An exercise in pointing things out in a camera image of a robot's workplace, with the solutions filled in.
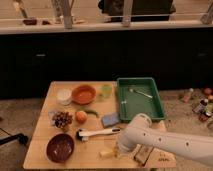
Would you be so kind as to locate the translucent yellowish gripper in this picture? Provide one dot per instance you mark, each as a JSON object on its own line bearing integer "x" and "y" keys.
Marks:
{"x": 119, "y": 152}

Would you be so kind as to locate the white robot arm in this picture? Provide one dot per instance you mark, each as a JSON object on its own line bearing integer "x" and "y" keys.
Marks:
{"x": 139, "y": 132}

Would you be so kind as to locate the dark maroon bowl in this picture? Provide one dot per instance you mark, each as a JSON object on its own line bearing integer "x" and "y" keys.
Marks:
{"x": 60, "y": 148}

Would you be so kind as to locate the orange-red bowl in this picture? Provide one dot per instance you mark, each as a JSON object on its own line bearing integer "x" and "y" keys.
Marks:
{"x": 83, "y": 94}

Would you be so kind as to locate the dark framed card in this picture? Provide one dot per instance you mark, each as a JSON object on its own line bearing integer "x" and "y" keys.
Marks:
{"x": 143, "y": 154}

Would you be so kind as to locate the blue sponge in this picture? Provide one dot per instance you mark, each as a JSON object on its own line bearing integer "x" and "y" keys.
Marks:
{"x": 110, "y": 120}

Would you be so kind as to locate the green chili pepper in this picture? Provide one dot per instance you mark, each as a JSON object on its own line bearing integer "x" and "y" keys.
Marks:
{"x": 90, "y": 111}

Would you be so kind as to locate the wooden folding table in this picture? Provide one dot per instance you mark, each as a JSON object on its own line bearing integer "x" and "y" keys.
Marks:
{"x": 86, "y": 155}

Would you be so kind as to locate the orange fruit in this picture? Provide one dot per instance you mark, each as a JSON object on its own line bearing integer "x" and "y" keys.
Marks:
{"x": 81, "y": 117}

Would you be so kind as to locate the green plastic tray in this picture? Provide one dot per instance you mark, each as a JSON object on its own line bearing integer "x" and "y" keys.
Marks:
{"x": 131, "y": 104}

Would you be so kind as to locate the silver fork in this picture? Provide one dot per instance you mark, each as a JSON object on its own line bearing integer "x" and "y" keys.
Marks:
{"x": 139, "y": 92}

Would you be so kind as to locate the light green cup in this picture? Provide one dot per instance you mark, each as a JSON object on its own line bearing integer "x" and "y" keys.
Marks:
{"x": 106, "y": 91}

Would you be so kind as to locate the bunch of dark grapes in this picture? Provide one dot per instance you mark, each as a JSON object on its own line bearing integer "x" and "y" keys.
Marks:
{"x": 62, "y": 120}

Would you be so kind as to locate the white cup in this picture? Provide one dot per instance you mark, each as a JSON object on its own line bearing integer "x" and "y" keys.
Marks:
{"x": 63, "y": 96}

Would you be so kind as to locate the black cabinet counter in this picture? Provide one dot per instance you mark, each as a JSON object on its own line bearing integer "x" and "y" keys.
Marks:
{"x": 32, "y": 57}

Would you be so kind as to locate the white handled brush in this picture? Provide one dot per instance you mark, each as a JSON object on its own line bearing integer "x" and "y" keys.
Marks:
{"x": 84, "y": 135}

